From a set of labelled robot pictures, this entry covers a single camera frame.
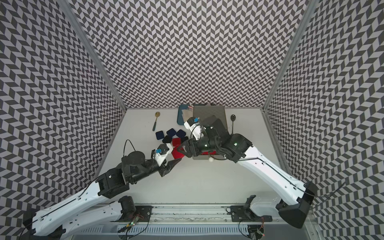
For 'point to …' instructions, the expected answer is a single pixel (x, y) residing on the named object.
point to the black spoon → (233, 118)
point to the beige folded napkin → (186, 114)
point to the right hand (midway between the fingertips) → (183, 151)
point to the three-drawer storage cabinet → (202, 112)
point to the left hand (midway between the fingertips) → (175, 155)
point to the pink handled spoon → (190, 107)
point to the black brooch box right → (184, 138)
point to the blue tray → (180, 119)
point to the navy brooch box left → (159, 135)
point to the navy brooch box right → (181, 133)
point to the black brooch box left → (167, 139)
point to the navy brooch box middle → (171, 132)
